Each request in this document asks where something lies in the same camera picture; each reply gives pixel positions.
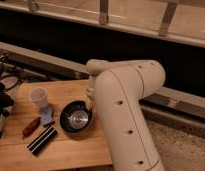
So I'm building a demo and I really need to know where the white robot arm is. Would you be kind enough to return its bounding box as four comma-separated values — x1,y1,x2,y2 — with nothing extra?
86,59,165,171

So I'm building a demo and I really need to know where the wooden board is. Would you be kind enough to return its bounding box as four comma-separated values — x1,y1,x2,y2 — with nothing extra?
0,80,111,171

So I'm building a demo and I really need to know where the dark ceramic bowl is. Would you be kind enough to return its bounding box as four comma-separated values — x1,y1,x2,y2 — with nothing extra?
60,100,92,134

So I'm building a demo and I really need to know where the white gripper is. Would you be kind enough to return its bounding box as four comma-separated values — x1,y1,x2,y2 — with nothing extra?
86,75,95,108

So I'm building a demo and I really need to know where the black equipment at left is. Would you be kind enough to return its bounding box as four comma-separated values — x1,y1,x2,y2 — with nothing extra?
0,53,15,149

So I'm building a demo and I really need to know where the black striped rectangular block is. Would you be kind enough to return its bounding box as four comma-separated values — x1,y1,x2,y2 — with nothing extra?
27,126,58,155

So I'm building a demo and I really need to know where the black cable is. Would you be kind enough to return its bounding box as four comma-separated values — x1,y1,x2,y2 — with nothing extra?
0,73,23,93

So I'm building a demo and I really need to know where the clear plastic cup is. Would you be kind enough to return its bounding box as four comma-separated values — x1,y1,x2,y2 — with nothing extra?
28,87,49,109

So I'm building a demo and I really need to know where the blue crumpled cloth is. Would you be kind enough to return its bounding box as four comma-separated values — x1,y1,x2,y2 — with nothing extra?
40,105,53,126

